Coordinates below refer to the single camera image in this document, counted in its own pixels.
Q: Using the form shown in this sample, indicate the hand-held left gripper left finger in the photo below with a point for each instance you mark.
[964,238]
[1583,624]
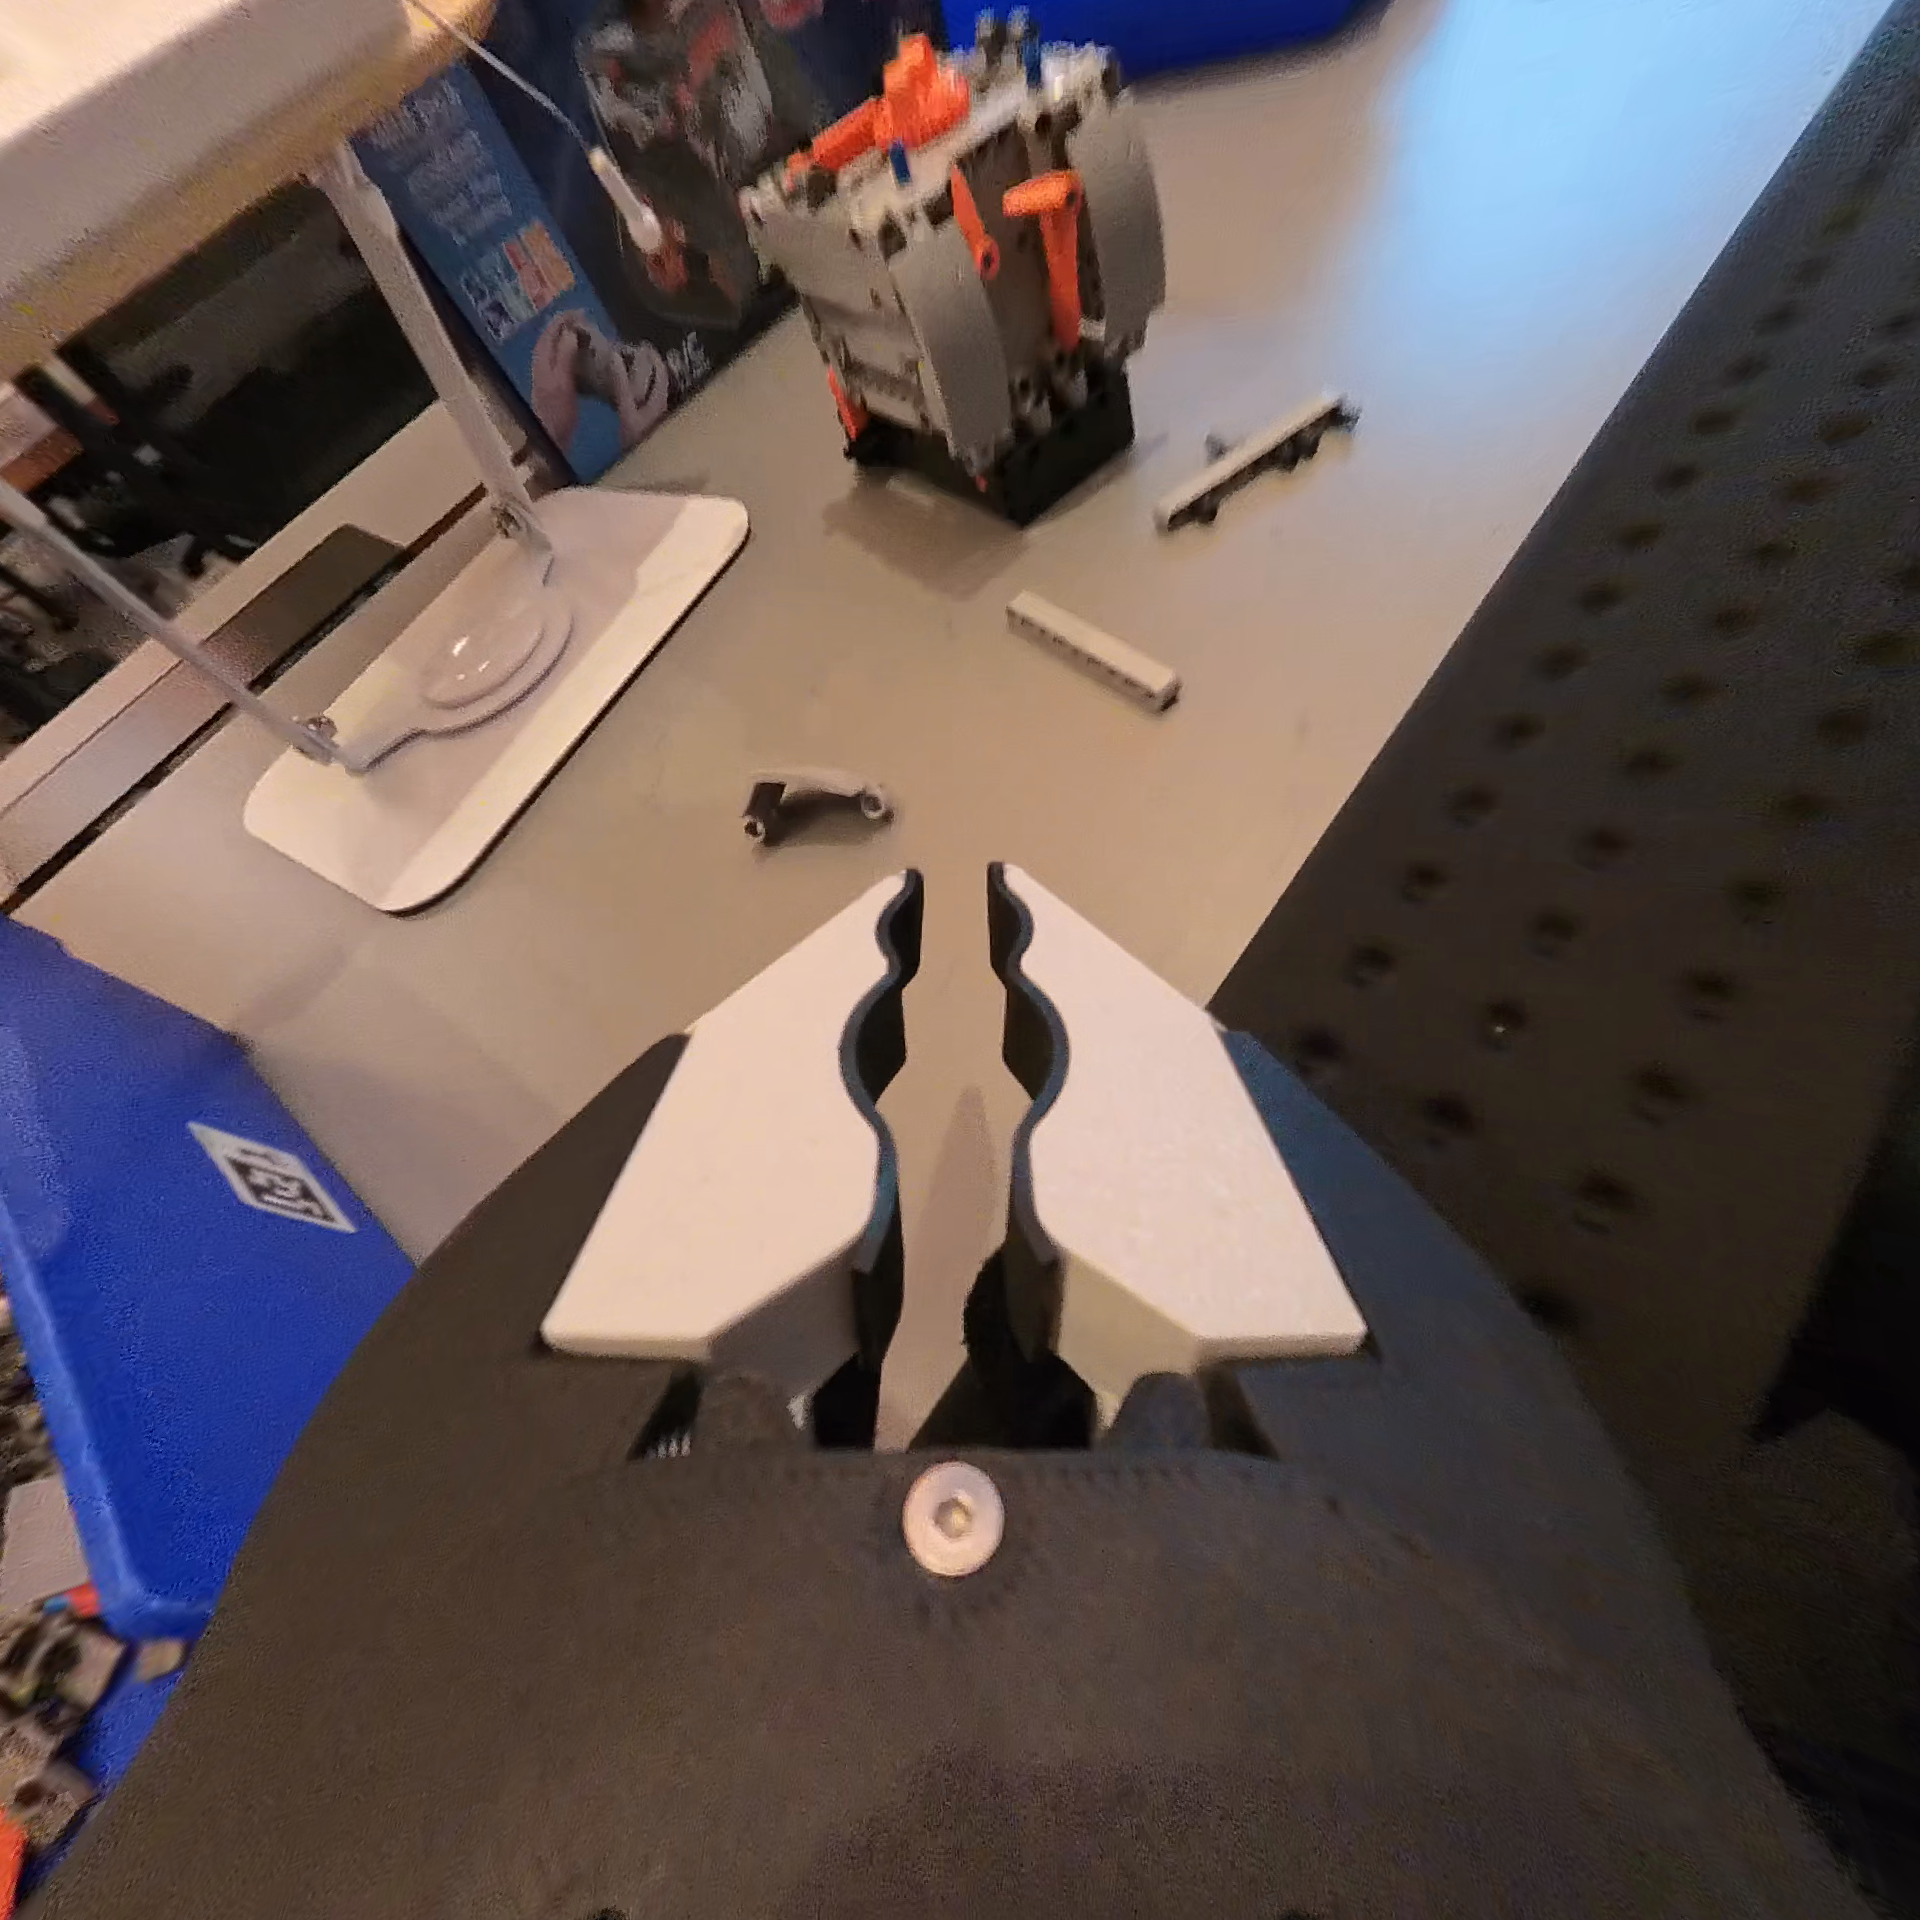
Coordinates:
[721,1201]

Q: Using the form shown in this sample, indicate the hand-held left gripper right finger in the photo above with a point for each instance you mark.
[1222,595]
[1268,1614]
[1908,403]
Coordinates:
[1184,1201]

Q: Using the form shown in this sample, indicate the blue tagged parts bin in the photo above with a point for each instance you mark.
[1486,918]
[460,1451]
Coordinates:
[182,1126]

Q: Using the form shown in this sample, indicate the long grey beam with pins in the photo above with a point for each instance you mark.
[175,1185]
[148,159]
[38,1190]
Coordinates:
[1243,464]

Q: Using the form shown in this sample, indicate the grey orange toy model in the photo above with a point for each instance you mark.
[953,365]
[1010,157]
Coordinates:
[960,329]

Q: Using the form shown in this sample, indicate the small grey curved panel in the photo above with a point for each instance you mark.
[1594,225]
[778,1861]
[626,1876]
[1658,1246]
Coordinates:
[819,809]

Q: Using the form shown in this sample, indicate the short grey beam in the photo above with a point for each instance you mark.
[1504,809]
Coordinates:
[1095,647]

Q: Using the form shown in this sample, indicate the black perforated mat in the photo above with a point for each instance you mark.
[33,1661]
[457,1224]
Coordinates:
[1651,751]

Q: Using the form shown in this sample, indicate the pile of grey toy parts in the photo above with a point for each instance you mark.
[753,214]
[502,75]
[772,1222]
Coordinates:
[59,1665]

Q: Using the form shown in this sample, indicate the blue picture box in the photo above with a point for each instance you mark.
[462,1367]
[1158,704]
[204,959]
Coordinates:
[480,254]

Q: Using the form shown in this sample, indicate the blue plastic bin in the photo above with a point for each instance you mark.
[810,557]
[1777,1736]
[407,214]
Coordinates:
[1171,30]

